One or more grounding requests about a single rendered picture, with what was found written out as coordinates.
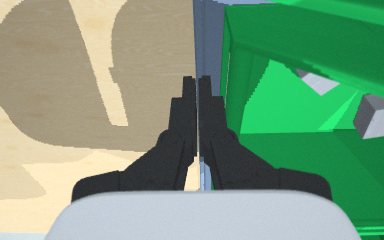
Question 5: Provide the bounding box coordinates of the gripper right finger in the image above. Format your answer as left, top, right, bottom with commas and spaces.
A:
198, 75, 333, 202

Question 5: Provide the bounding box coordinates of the grey metal block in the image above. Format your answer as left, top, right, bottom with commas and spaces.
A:
295, 68, 340, 96
353, 94, 384, 139

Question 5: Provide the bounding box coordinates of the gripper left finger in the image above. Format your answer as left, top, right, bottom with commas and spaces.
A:
70, 76, 197, 203

